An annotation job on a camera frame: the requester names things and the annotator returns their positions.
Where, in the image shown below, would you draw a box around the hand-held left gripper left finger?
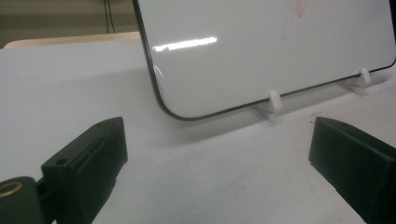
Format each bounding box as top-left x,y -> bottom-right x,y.
40,116 -> 129,224

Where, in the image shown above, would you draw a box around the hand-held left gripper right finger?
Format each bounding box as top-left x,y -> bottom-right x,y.
307,116 -> 396,224

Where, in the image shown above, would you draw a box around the white whiteboard with black edge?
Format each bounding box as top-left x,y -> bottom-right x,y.
132,0 -> 396,121

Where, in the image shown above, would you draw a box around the white plastic whiteboard stand foot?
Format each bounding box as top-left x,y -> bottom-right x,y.
339,67 -> 372,95
254,90 -> 284,123

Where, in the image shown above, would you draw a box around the beige wooden table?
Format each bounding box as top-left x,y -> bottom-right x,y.
4,31 -> 141,49

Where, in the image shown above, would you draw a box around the thin black cable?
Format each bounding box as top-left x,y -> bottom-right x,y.
103,0 -> 110,34
106,0 -> 117,34

